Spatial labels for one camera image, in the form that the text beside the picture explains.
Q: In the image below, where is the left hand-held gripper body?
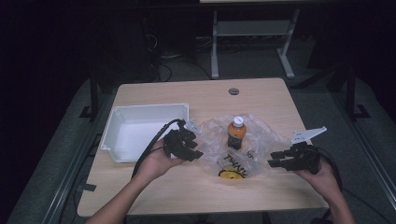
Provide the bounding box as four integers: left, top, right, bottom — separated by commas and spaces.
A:
163, 119, 199, 161

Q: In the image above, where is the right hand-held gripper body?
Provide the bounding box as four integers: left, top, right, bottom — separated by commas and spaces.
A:
281, 125, 328, 175

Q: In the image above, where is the clear plastic bag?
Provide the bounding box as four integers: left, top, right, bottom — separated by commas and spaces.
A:
194, 113, 292, 180

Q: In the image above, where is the orange drink bottle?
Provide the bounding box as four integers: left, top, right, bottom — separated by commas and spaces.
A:
226, 116, 248, 151

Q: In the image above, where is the person's left hand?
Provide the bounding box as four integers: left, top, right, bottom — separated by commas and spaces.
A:
135, 137, 187, 181

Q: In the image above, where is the person's right hand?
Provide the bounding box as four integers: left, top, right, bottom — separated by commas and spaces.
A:
293, 158, 343, 201

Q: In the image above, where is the white plastic bin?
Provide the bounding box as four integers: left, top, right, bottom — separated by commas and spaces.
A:
100, 103, 191, 163

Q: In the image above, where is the dark metal stand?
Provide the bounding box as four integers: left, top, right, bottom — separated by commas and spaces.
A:
78, 70, 101, 121
341, 63, 372, 121

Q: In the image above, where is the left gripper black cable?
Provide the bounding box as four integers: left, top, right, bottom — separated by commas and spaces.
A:
131, 118, 185, 180

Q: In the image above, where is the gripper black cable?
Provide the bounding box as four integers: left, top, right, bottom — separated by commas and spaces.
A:
131, 118, 185, 180
311, 145, 388, 224

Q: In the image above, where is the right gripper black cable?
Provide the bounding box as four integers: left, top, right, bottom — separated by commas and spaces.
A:
311, 145, 388, 224

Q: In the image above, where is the bundle of floor cables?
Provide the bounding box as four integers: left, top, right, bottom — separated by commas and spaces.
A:
141, 15, 213, 82

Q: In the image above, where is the white metal desk frame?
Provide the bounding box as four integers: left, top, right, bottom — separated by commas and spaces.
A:
199, 0, 302, 80

